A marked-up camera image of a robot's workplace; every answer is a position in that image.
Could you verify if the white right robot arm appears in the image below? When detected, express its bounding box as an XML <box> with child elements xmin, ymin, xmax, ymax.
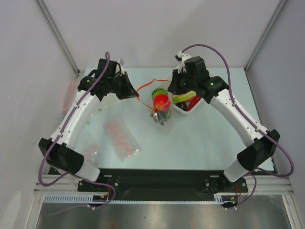
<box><xmin>167</xmin><ymin>70</ymin><xmax>280</xmax><ymax>191</ymax></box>

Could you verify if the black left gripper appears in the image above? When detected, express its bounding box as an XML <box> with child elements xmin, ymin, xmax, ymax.
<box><xmin>107</xmin><ymin>71</ymin><xmax>139</xmax><ymax>100</ymax></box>

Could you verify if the clear pink-dotted zip bag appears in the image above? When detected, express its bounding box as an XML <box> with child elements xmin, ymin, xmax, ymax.
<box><xmin>103</xmin><ymin>117</ymin><xmax>142</xmax><ymax>162</ymax></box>

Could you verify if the red toy chili pepper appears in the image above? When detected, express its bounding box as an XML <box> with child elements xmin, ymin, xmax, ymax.
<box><xmin>187</xmin><ymin>96</ymin><xmax>201</xmax><ymax>112</ymax></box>

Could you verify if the green toy melon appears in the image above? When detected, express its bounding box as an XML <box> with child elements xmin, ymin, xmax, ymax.
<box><xmin>151</xmin><ymin>87</ymin><xmax>168</xmax><ymax>100</ymax></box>

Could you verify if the right aluminium frame post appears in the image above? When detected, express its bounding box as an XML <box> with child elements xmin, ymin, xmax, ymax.
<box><xmin>244</xmin><ymin>0</ymin><xmax>289</xmax><ymax>73</ymax></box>

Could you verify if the green toy celery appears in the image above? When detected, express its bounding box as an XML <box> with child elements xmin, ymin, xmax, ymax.
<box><xmin>172</xmin><ymin>91</ymin><xmax>196</xmax><ymax>104</ymax></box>

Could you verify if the red toy apple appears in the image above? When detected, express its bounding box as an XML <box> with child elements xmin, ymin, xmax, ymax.
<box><xmin>153</xmin><ymin>94</ymin><xmax>171</xmax><ymax>112</ymax></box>

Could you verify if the slotted white cable duct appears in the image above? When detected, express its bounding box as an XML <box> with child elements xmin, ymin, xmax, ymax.
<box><xmin>43</xmin><ymin>194</ymin><xmax>235</xmax><ymax>205</ymax></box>

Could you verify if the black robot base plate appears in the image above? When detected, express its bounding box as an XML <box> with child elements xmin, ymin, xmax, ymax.
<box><xmin>77</xmin><ymin>168</ymin><xmax>248</xmax><ymax>202</ymax></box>

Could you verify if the white perforated plastic basket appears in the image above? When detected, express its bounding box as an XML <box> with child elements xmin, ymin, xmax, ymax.
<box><xmin>173</xmin><ymin>97</ymin><xmax>203</xmax><ymax>116</ymax></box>

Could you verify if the aluminium frame post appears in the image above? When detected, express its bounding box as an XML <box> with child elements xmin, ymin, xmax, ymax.
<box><xmin>244</xmin><ymin>0</ymin><xmax>289</xmax><ymax>73</ymax></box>
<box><xmin>34</xmin><ymin>0</ymin><xmax>80</xmax><ymax>77</ymax></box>

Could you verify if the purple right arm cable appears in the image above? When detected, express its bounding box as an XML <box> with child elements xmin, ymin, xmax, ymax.
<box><xmin>175</xmin><ymin>43</ymin><xmax>295</xmax><ymax>210</ymax></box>

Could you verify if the clear cream-dotted zip bag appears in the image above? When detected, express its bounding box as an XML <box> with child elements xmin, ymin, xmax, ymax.
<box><xmin>90</xmin><ymin>94</ymin><xmax>122</xmax><ymax>117</ymax></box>

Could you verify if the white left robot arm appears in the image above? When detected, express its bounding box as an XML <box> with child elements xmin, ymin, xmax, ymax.
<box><xmin>39</xmin><ymin>72</ymin><xmax>139</xmax><ymax>191</ymax></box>

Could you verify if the clear red-patterned zip bag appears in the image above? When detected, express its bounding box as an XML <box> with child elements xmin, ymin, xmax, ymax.
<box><xmin>83</xmin><ymin>144</ymin><xmax>99</xmax><ymax>166</ymax></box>

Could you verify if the orange toy pineapple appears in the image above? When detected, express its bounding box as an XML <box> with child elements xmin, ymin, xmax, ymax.
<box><xmin>150</xmin><ymin>111</ymin><xmax>171</xmax><ymax>126</ymax></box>

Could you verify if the clear red-zipper zip bag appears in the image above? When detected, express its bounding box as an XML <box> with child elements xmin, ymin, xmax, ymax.
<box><xmin>136</xmin><ymin>79</ymin><xmax>173</xmax><ymax>131</ymax></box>

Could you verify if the left aluminium frame post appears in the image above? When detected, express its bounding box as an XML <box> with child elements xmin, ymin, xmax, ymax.
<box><xmin>34</xmin><ymin>0</ymin><xmax>80</xmax><ymax>77</ymax></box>

